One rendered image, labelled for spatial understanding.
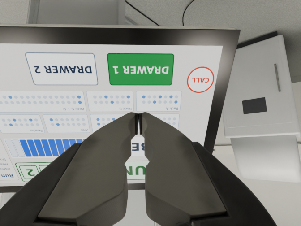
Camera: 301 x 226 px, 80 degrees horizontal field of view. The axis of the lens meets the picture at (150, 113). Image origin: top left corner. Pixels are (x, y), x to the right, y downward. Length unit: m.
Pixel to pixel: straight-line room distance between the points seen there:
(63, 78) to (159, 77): 0.14
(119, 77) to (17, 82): 0.15
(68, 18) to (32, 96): 0.18
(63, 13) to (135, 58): 0.22
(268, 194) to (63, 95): 3.57
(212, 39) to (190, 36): 0.03
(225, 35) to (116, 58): 0.15
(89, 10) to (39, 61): 0.18
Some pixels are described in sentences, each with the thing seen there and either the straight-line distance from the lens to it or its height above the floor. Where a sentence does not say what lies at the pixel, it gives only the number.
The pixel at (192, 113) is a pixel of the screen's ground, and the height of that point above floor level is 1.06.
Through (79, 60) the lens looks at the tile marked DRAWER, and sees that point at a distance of 0.28.
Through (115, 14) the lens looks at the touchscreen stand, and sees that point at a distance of 0.42.
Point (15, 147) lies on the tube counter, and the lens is 0.40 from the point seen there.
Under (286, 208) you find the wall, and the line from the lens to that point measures 3.70.
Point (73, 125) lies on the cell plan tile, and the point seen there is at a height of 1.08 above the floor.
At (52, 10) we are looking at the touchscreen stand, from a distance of 0.46.
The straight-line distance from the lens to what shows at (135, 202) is 1.49.
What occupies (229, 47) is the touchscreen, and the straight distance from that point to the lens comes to 0.29.
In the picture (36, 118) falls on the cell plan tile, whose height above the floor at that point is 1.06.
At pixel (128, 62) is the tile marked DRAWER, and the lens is 0.27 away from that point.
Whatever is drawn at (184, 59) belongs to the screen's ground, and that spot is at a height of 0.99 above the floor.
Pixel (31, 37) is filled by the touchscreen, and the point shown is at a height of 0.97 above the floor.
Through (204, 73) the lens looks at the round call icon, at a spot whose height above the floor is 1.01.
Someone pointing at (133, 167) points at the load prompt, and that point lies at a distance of 0.37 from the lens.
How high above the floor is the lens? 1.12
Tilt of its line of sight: 12 degrees down
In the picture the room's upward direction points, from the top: 179 degrees clockwise
